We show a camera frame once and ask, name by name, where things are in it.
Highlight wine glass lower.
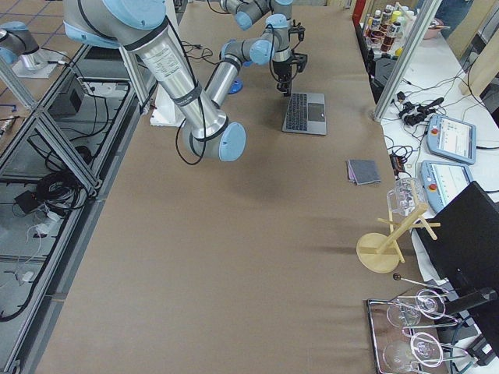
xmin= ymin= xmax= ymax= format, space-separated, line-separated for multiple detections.
xmin=382 ymin=332 xmax=444 ymax=373

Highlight wine glass upper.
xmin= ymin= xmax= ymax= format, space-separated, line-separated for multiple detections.
xmin=386 ymin=289 xmax=445 ymax=327

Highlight grey purple folded cloths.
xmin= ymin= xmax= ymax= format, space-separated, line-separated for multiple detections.
xmin=346 ymin=159 xmax=381 ymax=185

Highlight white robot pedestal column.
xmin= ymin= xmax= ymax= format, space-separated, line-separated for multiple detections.
xmin=150 ymin=85 xmax=185 ymax=128

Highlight clear glass mug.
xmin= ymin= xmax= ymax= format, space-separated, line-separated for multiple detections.
xmin=387 ymin=178 xmax=427 ymax=217

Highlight aluminium frame post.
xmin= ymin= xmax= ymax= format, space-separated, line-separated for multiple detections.
xmin=372 ymin=0 xmax=441 ymax=122

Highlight grey laptop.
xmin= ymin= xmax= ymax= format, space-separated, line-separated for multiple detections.
xmin=281 ymin=92 xmax=327 ymax=136

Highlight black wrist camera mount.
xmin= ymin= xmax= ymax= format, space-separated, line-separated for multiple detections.
xmin=288 ymin=20 xmax=306 ymax=42
xmin=290 ymin=53 xmax=308 ymax=73

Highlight wooden mug tree stand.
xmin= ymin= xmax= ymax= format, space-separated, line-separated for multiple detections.
xmin=356 ymin=203 xmax=441 ymax=273

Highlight blue teach pendant far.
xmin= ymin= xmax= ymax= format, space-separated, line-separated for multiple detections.
xmin=426 ymin=115 xmax=476 ymax=165

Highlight black lamp power cord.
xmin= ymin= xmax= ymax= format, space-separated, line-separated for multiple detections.
xmin=181 ymin=41 xmax=222 ymax=79

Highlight copper wire bottle rack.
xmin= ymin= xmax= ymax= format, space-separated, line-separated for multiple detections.
xmin=363 ymin=1 xmax=416 ymax=57

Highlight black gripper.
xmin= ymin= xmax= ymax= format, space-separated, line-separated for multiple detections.
xmin=272 ymin=60 xmax=292 ymax=96

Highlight blue desk lamp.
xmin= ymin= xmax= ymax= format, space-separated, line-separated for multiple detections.
xmin=228 ymin=78 xmax=243 ymax=94

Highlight blue teach pendant near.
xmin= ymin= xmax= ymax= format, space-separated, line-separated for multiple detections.
xmin=420 ymin=161 xmax=473 ymax=213

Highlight blue teach pendant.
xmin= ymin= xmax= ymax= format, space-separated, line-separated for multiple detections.
xmin=426 ymin=115 xmax=476 ymax=165
xmin=420 ymin=161 xmax=473 ymax=213

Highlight wine glass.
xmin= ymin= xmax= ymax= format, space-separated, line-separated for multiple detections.
xmin=386 ymin=289 xmax=445 ymax=327
xmin=382 ymin=332 xmax=444 ymax=373

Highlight black monitor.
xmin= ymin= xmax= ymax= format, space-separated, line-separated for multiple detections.
xmin=417 ymin=182 xmax=498 ymax=352

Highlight black cable bundle floor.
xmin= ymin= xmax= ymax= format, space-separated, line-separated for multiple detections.
xmin=36 ymin=170 xmax=88 ymax=210

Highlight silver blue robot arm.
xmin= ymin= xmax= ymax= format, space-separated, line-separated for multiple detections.
xmin=218 ymin=0 xmax=293 ymax=30
xmin=63 ymin=1 xmax=296 ymax=161

